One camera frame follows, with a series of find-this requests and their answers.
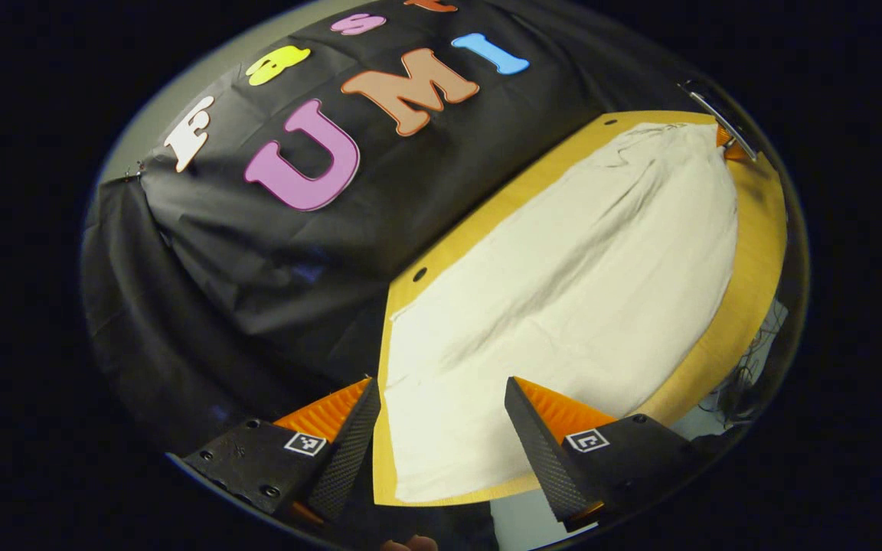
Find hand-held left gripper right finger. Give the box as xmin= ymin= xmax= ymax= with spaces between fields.
xmin=504 ymin=375 xmax=717 ymax=533

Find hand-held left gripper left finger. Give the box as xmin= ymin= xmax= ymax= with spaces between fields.
xmin=169 ymin=375 xmax=382 ymax=529

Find black backdrop cloth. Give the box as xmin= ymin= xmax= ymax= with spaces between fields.
xmin=81 ymin=0 xmax=717 ymax=551

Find black floor cables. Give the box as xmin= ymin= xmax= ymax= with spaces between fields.
xmin=705 ymin=302 xmax=790 ymax=425

